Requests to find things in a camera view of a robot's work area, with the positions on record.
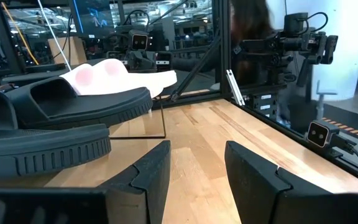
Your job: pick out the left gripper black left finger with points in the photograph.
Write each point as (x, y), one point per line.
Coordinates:
(145, 193)

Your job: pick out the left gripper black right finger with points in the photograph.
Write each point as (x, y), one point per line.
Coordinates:
(253, 186)

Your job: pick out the pink slide sandal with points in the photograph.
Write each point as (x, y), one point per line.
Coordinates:
(85, 81)
(117, 67)

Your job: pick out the black slide sandal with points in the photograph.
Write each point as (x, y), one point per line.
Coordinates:
(42, 149)
(89, 105)

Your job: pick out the computer monitor with blue screen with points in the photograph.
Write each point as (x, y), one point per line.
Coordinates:
(92, 18)

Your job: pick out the brown cardboard box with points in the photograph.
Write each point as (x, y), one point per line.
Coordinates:
(76, 49)

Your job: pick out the black labelled control box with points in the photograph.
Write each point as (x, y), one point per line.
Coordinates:
(264, 107)

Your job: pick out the orange black striped strip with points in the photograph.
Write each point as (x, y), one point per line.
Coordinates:
(346, 128)

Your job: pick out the person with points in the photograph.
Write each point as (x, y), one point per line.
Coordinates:
(250, 18)

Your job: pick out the grey depth camera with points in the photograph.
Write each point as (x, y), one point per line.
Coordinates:
(320, 133)
(140, 40)

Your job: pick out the black aluminium table frame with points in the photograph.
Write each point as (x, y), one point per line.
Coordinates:
(222, 46)

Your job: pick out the silver aluminium bracket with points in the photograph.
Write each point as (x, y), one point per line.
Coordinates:
(235, 88)

